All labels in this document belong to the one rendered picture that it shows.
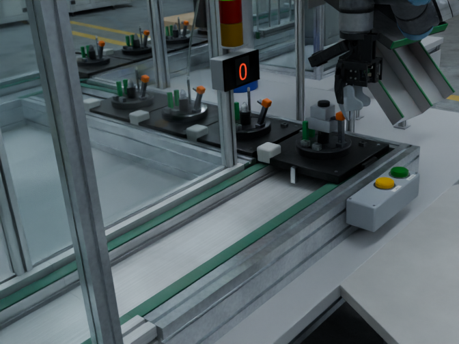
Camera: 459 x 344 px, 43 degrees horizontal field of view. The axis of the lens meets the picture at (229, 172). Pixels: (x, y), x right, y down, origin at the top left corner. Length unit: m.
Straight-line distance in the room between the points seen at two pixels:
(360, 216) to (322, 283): 0.18
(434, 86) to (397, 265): 0.75
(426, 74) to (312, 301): 0.94
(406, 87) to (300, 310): 0.83
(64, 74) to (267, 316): 0.62
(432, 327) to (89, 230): 0.63
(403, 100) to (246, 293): 0.84
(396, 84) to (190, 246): 0.81
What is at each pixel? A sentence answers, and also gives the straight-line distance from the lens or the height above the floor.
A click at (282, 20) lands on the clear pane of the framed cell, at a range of 2.59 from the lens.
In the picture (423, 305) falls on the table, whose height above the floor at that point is 0.86.
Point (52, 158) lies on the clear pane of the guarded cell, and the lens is 0.68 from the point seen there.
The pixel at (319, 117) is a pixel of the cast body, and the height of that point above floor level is 1.06.
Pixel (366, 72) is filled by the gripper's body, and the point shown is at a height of 1.19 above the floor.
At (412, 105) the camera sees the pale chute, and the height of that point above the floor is 1.01.
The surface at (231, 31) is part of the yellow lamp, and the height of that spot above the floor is 1.30.
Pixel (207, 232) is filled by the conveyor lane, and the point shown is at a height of 0.92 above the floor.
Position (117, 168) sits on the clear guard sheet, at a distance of 1.20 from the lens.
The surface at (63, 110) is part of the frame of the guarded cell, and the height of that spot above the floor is 1.35.
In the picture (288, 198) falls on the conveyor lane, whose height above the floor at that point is 0.92.
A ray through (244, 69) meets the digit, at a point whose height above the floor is 1.20.
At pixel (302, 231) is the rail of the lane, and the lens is 1.16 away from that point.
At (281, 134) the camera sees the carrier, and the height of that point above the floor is 0.97.
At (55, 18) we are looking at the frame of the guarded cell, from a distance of 0.65.
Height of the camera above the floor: 1.54
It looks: 24 degrees down
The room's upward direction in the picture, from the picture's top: 4 degrees counter-clockwise
